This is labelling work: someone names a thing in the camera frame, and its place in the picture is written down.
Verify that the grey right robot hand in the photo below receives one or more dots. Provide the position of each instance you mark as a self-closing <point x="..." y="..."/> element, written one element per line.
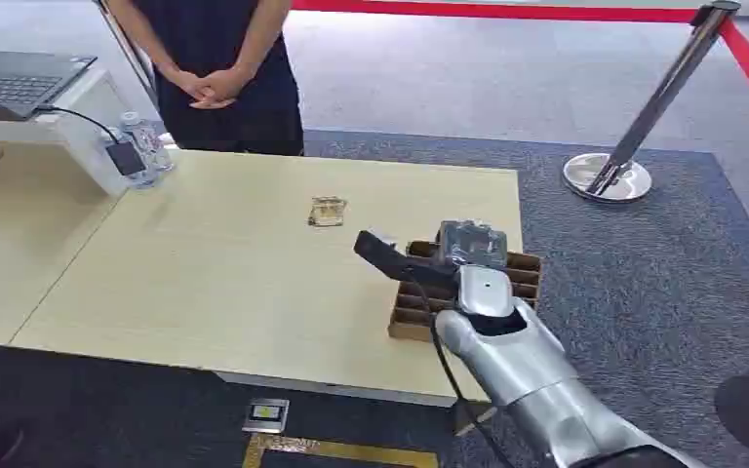
<point x="471" y="244"/>

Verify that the silver floor socket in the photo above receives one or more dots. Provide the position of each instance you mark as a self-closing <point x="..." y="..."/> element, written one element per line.
<point x="265" y="415"/>

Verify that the chrome stanchion post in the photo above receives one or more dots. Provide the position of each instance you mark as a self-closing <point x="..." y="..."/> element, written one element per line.
<point x="646" y="116"/>

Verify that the wooden card box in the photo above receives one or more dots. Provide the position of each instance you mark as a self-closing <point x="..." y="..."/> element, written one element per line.
<point x="413" y="310"/>

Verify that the person's hand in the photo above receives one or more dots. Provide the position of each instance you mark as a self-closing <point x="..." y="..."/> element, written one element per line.
<point x="226" y="87"/>
<point x="188" y="84"/>

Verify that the person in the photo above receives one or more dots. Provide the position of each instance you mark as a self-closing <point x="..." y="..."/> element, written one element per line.
<point x="232" y="123"/>

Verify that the clear water bottle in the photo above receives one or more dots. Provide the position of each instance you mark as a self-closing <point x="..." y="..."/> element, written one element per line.
<point x="151" y="139"/>
<point x="142" y="179"/>

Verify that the dark grey laptop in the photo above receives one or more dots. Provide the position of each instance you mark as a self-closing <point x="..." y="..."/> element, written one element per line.
<point x="12" y="81"/>

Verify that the person's left hand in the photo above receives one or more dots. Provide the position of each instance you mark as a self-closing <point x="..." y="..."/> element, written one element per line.
<point x="226" y="87"/>

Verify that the person's right hand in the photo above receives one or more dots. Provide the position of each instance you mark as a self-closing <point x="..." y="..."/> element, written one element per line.
<point x="188" y="84"/>

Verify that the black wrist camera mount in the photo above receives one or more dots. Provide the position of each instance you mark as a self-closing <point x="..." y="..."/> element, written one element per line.
<point x="387" y="257"/>

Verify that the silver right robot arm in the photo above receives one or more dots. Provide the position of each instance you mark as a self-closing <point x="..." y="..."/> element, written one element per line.
<point x="542" y="381"/>

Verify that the black power adapter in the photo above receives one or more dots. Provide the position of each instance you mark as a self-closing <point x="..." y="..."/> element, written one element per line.
<point x="126" y="158"/>

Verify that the white desk riser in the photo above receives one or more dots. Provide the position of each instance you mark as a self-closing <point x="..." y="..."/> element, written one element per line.
<point x="84" y="129"/>

